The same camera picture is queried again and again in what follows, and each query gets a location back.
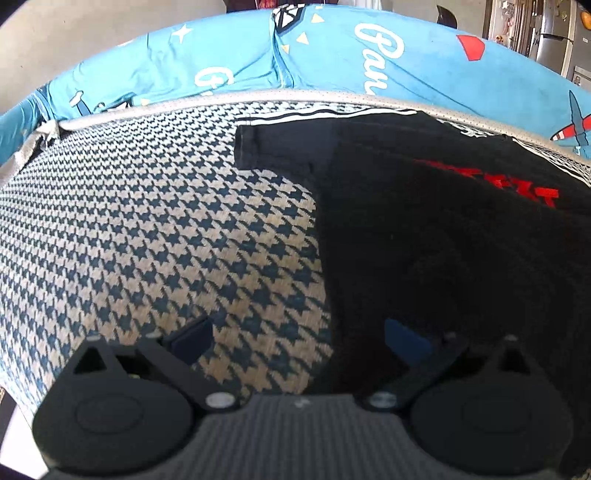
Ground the silver refrigerator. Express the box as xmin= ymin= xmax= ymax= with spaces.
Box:
xmin=531 ymin=0 xmax=591 ymax=81

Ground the black t-shirt red print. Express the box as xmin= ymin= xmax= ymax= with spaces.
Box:
xmin=235 ymin=108 xmax=591 ymax=480

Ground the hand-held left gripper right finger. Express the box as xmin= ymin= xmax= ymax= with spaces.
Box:
xmin=362 ymin=318 xmax=541 ymax=414

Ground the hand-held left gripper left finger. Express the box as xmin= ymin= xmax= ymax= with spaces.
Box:
xmin=69 ymin=318 xmax=242 ymax=414

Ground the blue printed sofa cover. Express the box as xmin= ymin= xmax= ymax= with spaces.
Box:
xmin=0 ymin=0 xmax=591 ymax=162

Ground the houndstooth seat cover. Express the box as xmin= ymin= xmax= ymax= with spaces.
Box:
xmin=0 ymin=90 xmax=591 ymax=416

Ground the brown door frame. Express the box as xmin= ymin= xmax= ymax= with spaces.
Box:
xmin=481 ymin=0 xmax=498 ymax=42

